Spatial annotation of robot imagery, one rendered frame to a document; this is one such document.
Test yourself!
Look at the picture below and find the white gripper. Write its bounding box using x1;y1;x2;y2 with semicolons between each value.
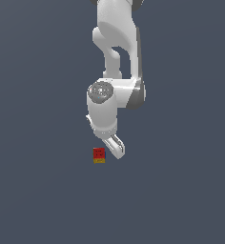
103;133;126;160

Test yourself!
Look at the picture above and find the red and yellow cube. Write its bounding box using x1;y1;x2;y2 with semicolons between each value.
92;147;106;165

